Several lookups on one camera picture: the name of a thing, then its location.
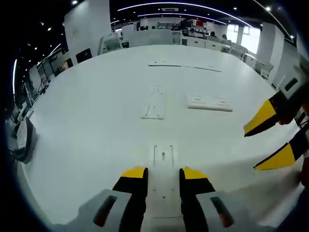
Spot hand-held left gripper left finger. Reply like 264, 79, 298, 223
92, 165, 149, 229

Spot white square pillar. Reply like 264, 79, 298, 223
63, 0, 112, 65

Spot black monitor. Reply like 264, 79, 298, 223
75, 48, 93, 64

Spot thin long white strip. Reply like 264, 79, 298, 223
181, 64, 223, 73

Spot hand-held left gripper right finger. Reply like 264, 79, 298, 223
179, 166, 235, 230

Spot thick white socket holder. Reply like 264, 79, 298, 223
186, 94, 233, 113

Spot short curved ceiling light strip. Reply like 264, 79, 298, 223
138, 13, 229, 25

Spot person's right hand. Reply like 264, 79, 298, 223
277, 102, 309, 126

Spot white window-side pillar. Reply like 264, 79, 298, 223
255, 21, 286, 78

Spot long white socket holder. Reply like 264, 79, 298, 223
141, 144, 185, 232

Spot white socket holder cover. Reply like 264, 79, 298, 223
140, 85, 168, 120
148, 59, 182, 67

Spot white mesh office chair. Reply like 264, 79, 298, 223
228, 45, 248, 61
255, 59, 275, 81

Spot grey white curved seat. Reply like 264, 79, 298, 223
14, 116, 37, 165

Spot long curved ceiling light strip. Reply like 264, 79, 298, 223
117, 1, 251, 28

